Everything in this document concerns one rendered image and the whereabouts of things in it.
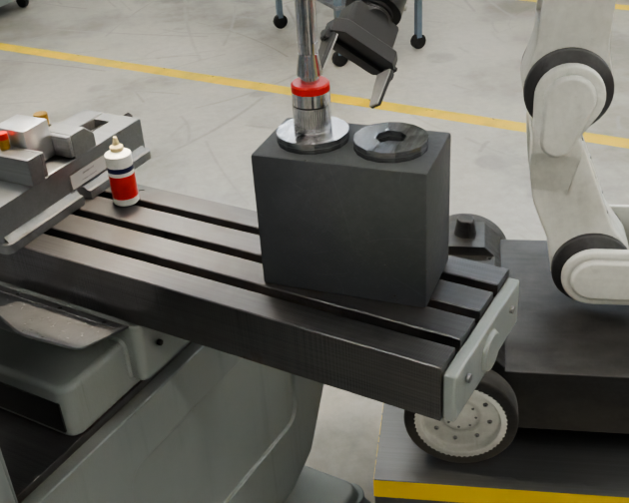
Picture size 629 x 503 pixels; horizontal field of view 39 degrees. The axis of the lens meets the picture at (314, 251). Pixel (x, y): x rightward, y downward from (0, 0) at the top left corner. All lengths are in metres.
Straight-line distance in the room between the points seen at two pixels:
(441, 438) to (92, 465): 0.65
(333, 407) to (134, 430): 1.10
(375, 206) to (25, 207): 0.55
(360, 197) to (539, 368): 0.68
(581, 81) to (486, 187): 1.97
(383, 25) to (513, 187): 2.12
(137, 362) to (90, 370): 0.08
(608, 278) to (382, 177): 0.72
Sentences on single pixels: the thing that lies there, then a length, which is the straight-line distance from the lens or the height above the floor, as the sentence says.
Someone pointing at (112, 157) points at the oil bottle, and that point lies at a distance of 1.39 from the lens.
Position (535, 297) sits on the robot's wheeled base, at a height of 0.57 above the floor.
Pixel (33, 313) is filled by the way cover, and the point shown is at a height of 0.88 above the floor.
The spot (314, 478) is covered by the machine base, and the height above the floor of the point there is 0.20.
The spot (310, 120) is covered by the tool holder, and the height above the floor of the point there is 1.16.
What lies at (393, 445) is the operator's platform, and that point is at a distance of 1.72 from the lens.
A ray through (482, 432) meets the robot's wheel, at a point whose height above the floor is 0.46.
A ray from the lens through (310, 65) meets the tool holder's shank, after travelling 1.07.
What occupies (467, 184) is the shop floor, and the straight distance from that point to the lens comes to 3.46.
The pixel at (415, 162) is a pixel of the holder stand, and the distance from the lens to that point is 1.05.
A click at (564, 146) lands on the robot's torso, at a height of 0.94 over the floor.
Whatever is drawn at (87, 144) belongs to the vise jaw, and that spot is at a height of 1.02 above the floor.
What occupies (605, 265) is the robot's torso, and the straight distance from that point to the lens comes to 1.66.
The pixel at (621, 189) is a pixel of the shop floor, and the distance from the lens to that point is 3.49.
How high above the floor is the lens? 1.59
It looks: 31 degrees down
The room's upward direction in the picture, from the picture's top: 4 degrees counter-clockwise
